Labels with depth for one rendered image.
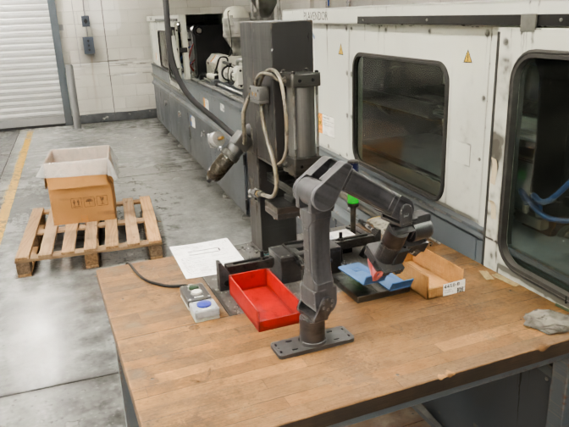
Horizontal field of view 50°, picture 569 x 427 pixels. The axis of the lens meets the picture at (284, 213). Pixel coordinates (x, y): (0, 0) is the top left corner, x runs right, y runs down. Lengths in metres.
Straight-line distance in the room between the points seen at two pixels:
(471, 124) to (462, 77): 0.16
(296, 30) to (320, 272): 0.72
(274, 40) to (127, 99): 9.23
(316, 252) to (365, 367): 0.28
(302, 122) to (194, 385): 0.78
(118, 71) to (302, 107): 9.24
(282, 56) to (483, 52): 0.66
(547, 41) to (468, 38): 0.42
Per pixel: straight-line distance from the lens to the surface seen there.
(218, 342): 1.55
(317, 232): 1.38
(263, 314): 1.66
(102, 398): 3.07
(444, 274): 1.87
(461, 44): 2.16
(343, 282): 1.79
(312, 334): 1.48
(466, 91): 2.14
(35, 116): 10.89
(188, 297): 1.73
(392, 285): 1.73
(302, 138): 1.74
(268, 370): 1.43
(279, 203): 1.78
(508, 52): 1.89
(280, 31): 1.77
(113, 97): 10.92
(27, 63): 10.81
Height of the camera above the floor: 1.67
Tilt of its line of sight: 18 degrees down
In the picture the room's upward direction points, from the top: 2 degrees counter-clockwise
